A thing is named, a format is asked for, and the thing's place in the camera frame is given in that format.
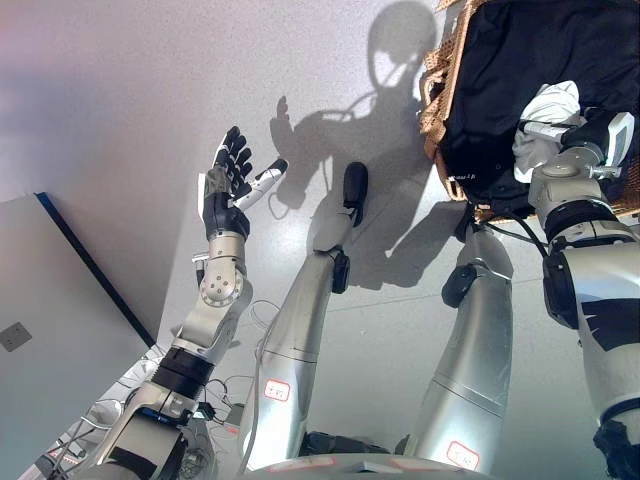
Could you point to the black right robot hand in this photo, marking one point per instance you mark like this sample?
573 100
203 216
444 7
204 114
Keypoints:
597 132

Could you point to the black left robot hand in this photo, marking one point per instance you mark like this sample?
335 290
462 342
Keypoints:
225 210

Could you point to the white cloth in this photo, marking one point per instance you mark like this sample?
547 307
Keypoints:
552 100

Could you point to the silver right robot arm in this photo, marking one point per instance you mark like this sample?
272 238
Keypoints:
605 280

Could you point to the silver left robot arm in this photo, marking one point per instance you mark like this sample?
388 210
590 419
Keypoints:
215 310

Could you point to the black clothes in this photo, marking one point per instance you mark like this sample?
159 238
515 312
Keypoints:
505 65

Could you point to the brown woven laundry basket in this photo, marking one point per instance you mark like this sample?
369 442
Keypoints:
435 105

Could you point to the silver left robot leg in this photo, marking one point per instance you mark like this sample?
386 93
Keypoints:
295 330

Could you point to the silver robot leg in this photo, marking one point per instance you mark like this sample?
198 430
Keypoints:
295 330
475 340

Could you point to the dark baseboard strip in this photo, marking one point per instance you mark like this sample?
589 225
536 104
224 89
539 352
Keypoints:
95 265

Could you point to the silver right robot leg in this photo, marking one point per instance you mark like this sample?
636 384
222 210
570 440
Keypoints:
475 340

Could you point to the grey robot torso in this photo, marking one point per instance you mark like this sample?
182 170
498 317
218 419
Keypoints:
360 467

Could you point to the white wall socket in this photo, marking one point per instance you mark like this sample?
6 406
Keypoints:
14 337

